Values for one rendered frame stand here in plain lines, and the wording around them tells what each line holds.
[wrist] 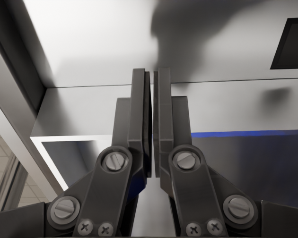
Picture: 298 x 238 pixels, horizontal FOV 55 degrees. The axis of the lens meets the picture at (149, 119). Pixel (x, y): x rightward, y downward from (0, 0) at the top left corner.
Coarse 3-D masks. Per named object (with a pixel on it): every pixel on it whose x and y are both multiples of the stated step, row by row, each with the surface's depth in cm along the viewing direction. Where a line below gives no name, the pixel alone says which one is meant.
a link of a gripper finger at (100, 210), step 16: (96, 160) 10; (112, 160) 10; (128, 160) 10; (96, 176) 9; (112, 176) 9; (128, 176) 9; (96, 192) 9; (112, 192) 9; (128, 192) 9; (96, 208) 8; (112, 208) 8; (128, 208) 11; (80, 224) 8; (96, 224) 8; (112, 224) 8; (128, 224) 10
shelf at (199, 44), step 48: (48, 0) 12; (96, 0) 12; (144, 0) 12; (192, 0) 12; (240, 0) 12; (288, 0) 12; (48, 48) 14; (96, 48) 14; (144, 48) 14; (192, 48) 14; (240, 48) 14; (48, 192) 27
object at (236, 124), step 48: (48, 96) 16; (96, 96) 16; (192, 96) 15; (240, 96) 15; (288, 96) 15; (48, 144) 15; (96, 144) 20; (192, 144) 20; (240, 144) 20; (288, 144) 20; (144, 192) 26; (288, 192) 26
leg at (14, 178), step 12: (12, 156) 63; (12, 168) 61; (24, 168) 62; (0, 180) 60; (12, 180) 59; (24, 180) 61; (0, 192) 57; (12, 192) 58; (0, 204) 56; (12, 204) 57
